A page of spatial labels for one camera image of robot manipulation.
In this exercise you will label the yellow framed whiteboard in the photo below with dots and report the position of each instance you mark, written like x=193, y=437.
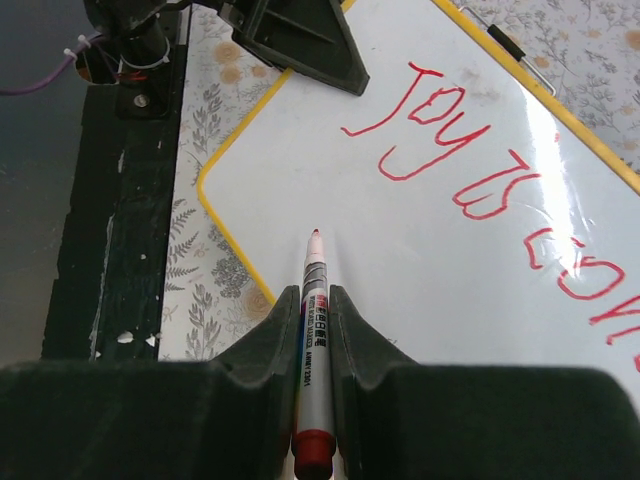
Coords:
x=471, y=218

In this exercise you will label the red whiteboard marker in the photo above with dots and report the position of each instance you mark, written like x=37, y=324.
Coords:
x=314, y=442

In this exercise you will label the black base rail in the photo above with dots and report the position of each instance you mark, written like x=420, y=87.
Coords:
x=106, y=302

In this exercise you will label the floral patterned table mat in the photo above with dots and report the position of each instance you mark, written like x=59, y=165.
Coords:
x=588, y=50

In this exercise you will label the wire whiteboard easel stand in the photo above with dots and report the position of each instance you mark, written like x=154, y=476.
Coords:
x=510, y=46

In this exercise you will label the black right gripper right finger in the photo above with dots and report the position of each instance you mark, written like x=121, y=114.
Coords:
x=398, y=419

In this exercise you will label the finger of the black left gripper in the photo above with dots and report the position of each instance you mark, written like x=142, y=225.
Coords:
x=311, y=38

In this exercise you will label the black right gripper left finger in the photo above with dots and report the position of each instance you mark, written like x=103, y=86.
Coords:
x=228, y=418

